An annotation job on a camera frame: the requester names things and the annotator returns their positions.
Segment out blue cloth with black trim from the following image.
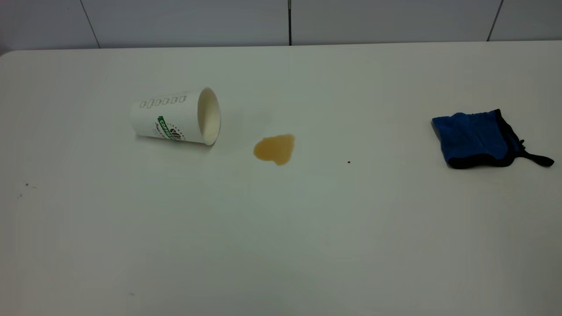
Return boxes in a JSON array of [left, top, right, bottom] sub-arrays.
[[431, 108, 555, 169]]

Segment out brown coffee spill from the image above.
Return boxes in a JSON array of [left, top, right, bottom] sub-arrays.
[[253, 133, 295, 166]]

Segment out white paper coffee cup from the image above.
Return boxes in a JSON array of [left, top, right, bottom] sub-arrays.
[[130, 87, 222, 146]]

